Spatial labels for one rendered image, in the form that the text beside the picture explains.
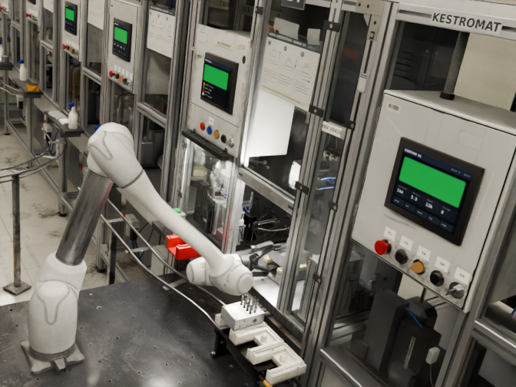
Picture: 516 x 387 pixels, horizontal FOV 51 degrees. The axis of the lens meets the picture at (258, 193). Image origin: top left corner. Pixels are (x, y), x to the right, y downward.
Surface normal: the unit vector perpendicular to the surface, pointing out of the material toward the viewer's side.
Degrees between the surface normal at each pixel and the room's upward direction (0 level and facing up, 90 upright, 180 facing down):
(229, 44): 90
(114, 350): 0
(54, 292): 5
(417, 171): 90
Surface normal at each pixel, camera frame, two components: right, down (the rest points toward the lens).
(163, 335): 0.15, -0.92
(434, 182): -0.82, 0.09
